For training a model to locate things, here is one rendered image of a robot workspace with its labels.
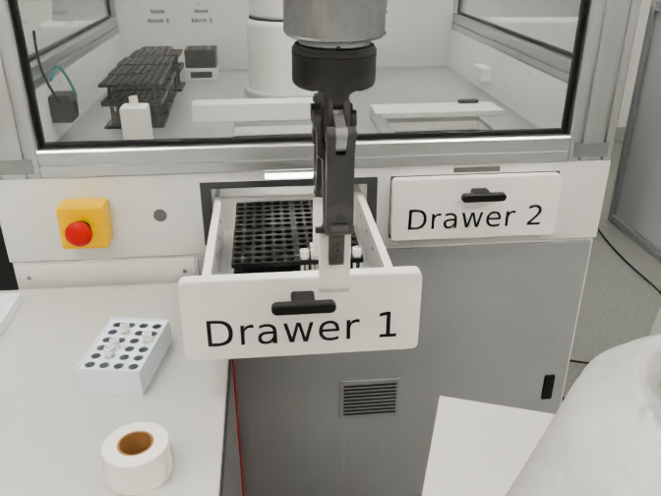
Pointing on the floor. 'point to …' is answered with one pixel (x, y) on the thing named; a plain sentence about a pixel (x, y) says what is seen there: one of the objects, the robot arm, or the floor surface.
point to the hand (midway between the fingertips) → (330, 248)
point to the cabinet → (389, 363)
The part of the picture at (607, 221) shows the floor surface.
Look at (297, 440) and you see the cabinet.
